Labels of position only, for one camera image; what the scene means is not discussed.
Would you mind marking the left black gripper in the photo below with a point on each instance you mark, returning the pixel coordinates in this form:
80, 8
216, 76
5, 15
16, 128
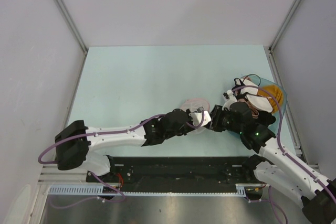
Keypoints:
189, 118

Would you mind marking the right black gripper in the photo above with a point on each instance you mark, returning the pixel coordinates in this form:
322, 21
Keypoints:
217, 113

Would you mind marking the white mesh laundry bag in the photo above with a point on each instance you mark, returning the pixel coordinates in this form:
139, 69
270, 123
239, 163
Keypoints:
193, 105

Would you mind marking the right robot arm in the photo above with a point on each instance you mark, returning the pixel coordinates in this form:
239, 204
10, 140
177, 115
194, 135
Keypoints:
273, 164

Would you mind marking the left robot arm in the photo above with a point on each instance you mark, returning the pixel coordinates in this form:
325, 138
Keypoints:
77, 144

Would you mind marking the white bra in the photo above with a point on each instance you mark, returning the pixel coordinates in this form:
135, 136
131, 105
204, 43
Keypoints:
250, 94

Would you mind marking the blue translucent plastic basin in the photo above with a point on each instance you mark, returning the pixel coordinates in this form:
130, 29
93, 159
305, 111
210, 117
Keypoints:
261, 82

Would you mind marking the mustard yellow garment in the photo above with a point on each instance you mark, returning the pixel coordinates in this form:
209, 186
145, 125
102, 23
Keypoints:
274, 94

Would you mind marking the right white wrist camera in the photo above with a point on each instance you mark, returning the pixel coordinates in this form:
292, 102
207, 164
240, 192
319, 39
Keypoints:
230, 99

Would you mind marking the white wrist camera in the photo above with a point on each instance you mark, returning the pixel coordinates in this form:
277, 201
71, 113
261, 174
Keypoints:
199, 118
230, 99

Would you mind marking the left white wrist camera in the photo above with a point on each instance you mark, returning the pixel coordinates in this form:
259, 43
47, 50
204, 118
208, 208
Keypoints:
199, 118

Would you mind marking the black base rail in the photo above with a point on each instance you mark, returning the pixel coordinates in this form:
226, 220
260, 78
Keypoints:
180, 171

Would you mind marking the white slotted cable duct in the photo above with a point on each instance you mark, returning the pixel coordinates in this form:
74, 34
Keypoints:
237, 190

